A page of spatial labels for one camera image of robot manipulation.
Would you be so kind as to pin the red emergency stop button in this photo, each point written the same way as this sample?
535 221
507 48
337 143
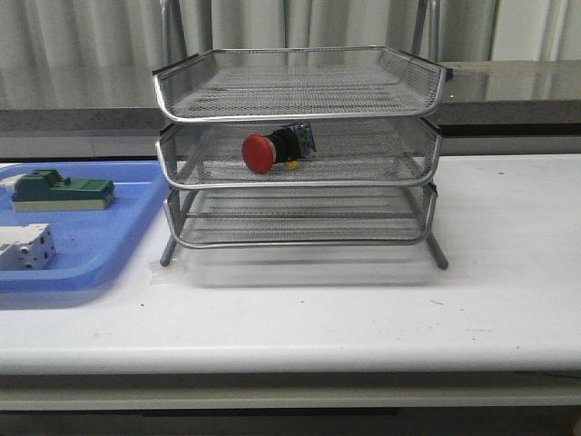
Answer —
287 144

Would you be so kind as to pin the mesh rack tray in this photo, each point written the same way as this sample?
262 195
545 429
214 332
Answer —
399 151
292 84
265 217

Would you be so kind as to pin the blue plastic tray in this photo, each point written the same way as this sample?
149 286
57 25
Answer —
92 247

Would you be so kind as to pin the green terminal block component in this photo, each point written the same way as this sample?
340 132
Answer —
46 190

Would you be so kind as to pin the white circuit breaker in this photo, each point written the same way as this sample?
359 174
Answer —
26 247

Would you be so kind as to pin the grey stone counter ledge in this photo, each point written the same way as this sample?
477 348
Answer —
96 113

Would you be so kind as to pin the pale pleated curtain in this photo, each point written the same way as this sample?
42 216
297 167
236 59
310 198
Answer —
126 33

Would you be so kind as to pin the grey wire rack frame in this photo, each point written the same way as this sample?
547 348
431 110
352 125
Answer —
297 146

